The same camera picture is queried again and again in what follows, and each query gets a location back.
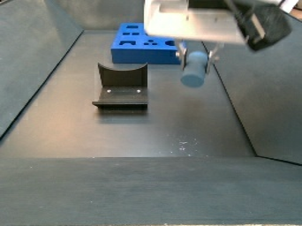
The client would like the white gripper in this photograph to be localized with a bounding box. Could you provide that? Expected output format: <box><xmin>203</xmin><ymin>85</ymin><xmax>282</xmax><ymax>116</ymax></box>
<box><xmin>145</xmin><ymin>0</ymin><xmax>245</xmax><ymax>74</ymax></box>

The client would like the light blue oval cylinder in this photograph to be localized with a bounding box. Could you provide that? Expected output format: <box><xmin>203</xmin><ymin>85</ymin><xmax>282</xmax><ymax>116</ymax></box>
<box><xmin>181</xmin><ymin>51</ymin><xmax>207</xmax><ymax>88</ymax></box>

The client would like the blue foam shape-sorter block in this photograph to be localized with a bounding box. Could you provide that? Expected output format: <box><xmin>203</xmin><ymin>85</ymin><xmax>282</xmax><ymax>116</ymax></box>
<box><xmin>111</xmin><ymin>23</ymin><xmax>181</xmax><ymax>64</ymax></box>

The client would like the dark curved cradle fixture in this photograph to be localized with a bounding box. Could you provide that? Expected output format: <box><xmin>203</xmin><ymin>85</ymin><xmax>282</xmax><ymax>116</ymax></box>
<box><xmin>93</xmin><ymin>64</ymin><xmax>149</xmax><ymax>109</ymax></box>

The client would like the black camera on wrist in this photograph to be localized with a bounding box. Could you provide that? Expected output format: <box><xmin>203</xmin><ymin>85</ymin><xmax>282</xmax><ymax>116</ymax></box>
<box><xmin>225</xmin><ymin>0</ymin><xmax>292</xmax><ymax>51</ymax></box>

